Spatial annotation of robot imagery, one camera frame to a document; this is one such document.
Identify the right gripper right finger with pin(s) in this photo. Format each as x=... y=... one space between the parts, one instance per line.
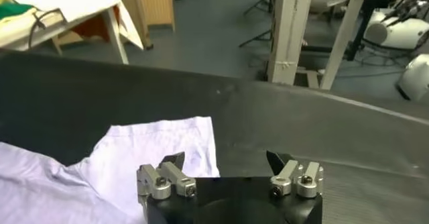
x=295 y=178

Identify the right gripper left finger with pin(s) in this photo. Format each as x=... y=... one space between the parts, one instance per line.
x=157 y=181

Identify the lavender t-shirt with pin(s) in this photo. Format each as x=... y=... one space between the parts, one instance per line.
x=67 y=188

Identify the white rounded robot base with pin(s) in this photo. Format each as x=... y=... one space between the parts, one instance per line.
x=417 y=77

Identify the white standing desk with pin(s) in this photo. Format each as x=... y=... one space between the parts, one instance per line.
x=342 y=44

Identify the white folding table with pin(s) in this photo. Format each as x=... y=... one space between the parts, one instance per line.
x=114 y=37

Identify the tall white cardboard box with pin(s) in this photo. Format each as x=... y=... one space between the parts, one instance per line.
x=291 y=27

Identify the orange brown box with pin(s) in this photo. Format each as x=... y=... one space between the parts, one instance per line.
x=92 y=27

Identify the bamboo folding screen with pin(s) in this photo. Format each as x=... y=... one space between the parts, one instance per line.
x=154 y=0

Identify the white humanoid robot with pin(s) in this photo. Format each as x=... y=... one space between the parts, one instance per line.
x=402 y=32

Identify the white tablecloth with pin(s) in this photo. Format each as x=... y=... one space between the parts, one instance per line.
x=67 y=0

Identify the green garment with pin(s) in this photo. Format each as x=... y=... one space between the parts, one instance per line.
x=15 y=10

